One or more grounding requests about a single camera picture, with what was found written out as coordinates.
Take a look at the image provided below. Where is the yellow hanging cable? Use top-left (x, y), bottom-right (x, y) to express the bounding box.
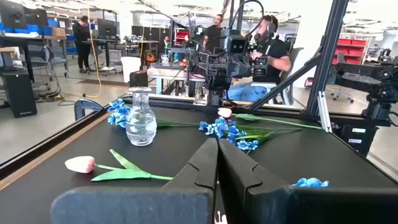
top-left (82, 6), bottom-right (103, 99)

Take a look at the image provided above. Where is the small vase with red tulip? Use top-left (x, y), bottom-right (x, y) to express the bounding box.
top-left (160, 35), bottom-right (171, 67)

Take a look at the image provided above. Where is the blue artificial flower spray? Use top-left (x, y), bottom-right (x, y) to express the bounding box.
top-left (292, 177), bottom-right (330, 189)
top-left (106, 98), bottom-right (200, 129)
top-left (198, 116), bottom-right (302, 152)

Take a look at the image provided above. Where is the pink artificial tulip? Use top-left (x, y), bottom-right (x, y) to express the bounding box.
top-left (64, 149), bottom-right (174, 182)
top-left (217, 107), bottom-right (323, 130)

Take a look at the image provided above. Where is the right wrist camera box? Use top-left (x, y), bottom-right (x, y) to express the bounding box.
top-left (222, 29), bottom-right (249, 55)

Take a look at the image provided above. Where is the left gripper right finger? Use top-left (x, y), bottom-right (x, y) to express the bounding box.
top-left (218, 139), bottom-right (398, 224)

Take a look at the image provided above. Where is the black computer tower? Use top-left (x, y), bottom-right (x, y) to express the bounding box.
top-left (0, 68), bottom-right (38, 118)

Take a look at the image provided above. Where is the wooden table board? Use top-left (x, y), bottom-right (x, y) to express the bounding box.
top-left (0, 113), bottom-right (109, 191)

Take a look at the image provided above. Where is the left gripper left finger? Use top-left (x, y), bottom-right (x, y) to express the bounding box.
top-left (50, 138), bottom-right (220, 224)

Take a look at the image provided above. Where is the small black box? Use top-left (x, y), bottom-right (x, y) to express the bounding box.
top-left (129, 70), bottom-right (149, 88)

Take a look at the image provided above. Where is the black diagonal frame brace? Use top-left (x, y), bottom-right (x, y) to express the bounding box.
top-left (248, 54), bottom-right (323, 111)

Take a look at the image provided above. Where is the background work table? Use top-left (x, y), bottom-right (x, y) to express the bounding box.
top-left (147, 63), bottom-right (206, 96)

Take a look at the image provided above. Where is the grey office chair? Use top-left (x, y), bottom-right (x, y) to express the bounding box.
top-left (329, 51), bottom-right (355, 104)

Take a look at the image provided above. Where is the black office chair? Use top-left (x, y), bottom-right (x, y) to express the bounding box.
top-left (281, 46), bottom-right (305, 106)

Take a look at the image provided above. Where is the white bin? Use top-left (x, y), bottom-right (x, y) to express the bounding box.
top-left (120, 55), bottom-right (142, 83)

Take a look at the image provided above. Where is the black aluminium frame post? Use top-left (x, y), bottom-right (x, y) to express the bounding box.
top-left (306, 0), bottom-right (351, 116)

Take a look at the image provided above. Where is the shelf with red bins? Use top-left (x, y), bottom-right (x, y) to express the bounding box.
top-left (331, 37), bottom-right (368, 65)
top-left (174, 27), bottom-right (190, 47)

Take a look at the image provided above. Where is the black control box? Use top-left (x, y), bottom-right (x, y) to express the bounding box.
top-left (340, 124), bottom-right (379, 156)

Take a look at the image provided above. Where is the white corner bracket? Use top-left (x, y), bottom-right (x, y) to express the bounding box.
top-left (316, 91), bottom-right (333, 133)

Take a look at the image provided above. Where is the person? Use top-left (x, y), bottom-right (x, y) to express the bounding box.
top-left (72, 15), bottom-right (93, 75)
top-left (201, 14), bottom-right (225, 54)
top-left (225, 14), bottom-right (292, 103)

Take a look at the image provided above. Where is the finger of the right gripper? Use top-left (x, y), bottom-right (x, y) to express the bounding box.
top-left (228, 55), bottom-right (240, 77)
top-left (239, 55), bottom-right (251, 77)

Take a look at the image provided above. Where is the clear glass vase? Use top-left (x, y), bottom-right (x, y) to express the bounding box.
top-left (125, 86), bottom-right (158, 147)

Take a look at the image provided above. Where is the black computer monitor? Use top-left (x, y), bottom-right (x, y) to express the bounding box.
top-left (96, 17), bottom-right (118, 40)
top-left (0, 0), bottom-right (28, 30)
top-left (24, 7), bottom-right (49, 27)

